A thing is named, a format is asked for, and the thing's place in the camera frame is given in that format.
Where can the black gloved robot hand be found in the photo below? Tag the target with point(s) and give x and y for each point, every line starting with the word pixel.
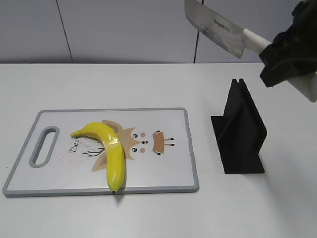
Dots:
pixel 293 52

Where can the cleaver knife with white handle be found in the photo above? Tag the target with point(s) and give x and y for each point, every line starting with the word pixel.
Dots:
pixel 235 39

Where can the yellow plastic banana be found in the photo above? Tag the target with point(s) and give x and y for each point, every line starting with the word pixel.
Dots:
pixel 112 158

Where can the black knife stand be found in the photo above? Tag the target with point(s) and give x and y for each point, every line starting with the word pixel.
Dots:
pixel 240 132

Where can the white grey-rimmed cutting board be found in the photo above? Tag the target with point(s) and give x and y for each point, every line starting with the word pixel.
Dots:
pixel 157 144

